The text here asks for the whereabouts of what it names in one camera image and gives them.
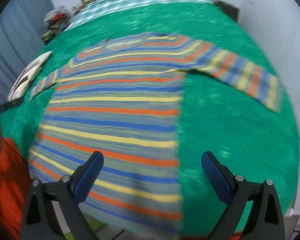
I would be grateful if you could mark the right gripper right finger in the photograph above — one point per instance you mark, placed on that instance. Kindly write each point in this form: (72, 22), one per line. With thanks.
(265, 219)

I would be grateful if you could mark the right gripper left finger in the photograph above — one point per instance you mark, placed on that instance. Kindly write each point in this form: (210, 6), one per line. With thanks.
(39, 218)

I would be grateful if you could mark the patterned cream cushion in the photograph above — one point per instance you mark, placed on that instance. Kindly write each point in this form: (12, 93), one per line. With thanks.
(27, 76)

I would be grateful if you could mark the orange fleece blanket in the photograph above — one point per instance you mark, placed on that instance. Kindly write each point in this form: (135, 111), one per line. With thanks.
(15, 183)

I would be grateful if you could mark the green floral bedspread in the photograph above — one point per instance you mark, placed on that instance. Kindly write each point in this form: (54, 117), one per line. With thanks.
(242, 133)

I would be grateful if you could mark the striped knit sweater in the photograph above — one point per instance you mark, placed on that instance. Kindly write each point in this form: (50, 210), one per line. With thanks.
(122, 97)

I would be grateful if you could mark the blue curtain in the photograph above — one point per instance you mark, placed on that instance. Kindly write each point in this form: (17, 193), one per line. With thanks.
(21, 25)

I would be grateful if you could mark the pile of clothes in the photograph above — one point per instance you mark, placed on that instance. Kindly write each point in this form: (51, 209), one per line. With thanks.
(56, 21)

